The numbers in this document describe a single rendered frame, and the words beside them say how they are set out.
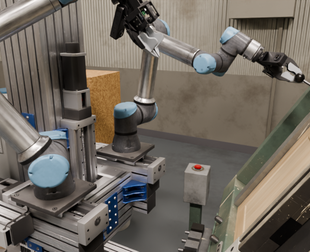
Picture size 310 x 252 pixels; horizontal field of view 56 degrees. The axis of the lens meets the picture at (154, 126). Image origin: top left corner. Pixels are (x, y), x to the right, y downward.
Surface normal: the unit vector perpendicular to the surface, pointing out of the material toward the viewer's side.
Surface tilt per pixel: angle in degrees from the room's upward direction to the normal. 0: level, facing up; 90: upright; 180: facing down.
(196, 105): 90
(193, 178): 90
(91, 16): 90
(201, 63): 90
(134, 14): 111
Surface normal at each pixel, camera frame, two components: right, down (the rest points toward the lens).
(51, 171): 0.36, 0.38
